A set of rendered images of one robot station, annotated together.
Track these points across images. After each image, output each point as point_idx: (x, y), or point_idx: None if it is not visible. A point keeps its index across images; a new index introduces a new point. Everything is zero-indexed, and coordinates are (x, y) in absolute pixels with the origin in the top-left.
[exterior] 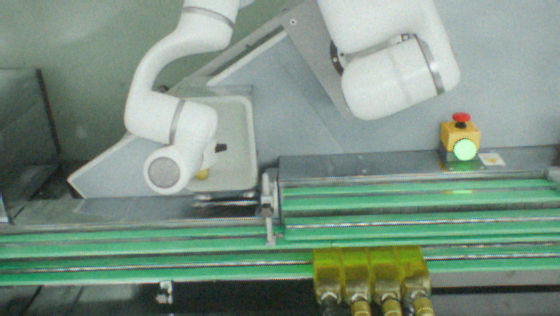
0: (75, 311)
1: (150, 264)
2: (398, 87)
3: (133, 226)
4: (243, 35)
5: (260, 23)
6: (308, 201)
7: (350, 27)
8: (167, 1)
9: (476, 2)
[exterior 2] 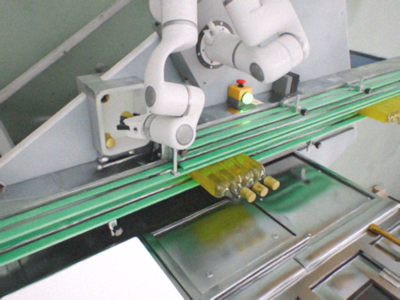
0: (30, 274)
1: (91, 215)
2: (290, 62)
3: (74, 192)
4: (44, 45)
5: (56, 35)
6: (194, 142)
7: (262, 30)
8: None
9: None
